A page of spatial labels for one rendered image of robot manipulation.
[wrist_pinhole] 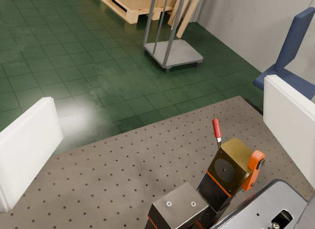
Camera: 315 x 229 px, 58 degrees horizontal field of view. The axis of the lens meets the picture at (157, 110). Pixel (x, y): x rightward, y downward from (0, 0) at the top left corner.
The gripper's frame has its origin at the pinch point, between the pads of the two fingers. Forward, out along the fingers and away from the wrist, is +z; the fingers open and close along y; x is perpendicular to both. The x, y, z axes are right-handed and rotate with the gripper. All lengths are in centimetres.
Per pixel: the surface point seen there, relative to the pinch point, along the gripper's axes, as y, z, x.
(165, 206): -4, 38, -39
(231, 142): 16, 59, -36
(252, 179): 20, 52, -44
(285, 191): 30, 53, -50
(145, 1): -28, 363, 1
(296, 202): 32, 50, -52
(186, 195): 1, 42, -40
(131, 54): -43, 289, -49
